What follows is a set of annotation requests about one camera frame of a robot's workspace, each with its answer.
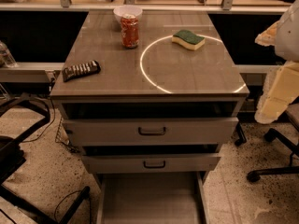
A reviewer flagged top drawer with handle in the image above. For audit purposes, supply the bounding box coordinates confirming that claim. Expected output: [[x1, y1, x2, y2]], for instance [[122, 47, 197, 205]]
[[64, 118, 238, 146]]

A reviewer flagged green and yellow sponge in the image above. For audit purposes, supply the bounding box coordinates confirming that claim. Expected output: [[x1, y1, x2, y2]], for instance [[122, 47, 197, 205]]
[[172, 30, 205, 50]]

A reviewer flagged middle drawer with handle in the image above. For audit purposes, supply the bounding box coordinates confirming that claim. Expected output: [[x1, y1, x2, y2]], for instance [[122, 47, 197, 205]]
[[82, 153, 221, 174]]

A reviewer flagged office chair right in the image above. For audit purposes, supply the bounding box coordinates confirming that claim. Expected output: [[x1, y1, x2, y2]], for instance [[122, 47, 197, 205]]
[[246, 102, 299, 183]]

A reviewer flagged black floor cable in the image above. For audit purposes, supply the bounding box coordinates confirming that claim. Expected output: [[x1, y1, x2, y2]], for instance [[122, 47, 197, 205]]
[[53, 189, 93, 224]]

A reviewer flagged white bowl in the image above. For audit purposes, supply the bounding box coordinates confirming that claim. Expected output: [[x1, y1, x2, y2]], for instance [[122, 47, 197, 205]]
[[113, 5, 143, 22]]

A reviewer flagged orange soda can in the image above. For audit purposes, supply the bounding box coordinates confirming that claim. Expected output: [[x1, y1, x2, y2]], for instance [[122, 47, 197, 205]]
[[121, 14, 139, 49]]

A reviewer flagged open bottom drawer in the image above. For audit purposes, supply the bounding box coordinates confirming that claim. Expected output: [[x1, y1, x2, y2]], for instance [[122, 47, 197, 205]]
[[96, 172, 209, 224]]

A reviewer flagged black snack bar packet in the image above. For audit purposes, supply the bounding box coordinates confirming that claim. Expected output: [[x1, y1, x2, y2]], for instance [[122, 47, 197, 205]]
[[62, 60, 101, 82]]

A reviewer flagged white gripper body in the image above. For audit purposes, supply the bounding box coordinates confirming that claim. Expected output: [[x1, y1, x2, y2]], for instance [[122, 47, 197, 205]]
[[254, 61, 299, 124]]

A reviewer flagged black office chair left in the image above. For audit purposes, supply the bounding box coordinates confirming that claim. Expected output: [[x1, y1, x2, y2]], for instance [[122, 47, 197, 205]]
[[0, 93, 90, 224]]

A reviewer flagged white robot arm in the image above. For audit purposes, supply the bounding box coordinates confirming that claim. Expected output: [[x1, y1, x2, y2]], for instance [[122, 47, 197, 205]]
[[254, 0, 299, 124]]

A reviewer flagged clear plastic water bottle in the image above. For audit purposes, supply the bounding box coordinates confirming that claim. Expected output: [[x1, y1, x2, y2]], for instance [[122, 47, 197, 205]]
[[0, 41, 17, 68]]

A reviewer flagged drawer with handle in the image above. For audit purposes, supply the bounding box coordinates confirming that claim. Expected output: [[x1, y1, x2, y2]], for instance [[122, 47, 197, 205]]
[[82, 153, 221, 174], [64, 118, 238, 146]]

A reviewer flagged grey drawer cabinet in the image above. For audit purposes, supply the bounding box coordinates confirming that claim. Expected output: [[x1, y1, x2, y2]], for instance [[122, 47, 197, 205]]
[[50, 9, 250, 224]]

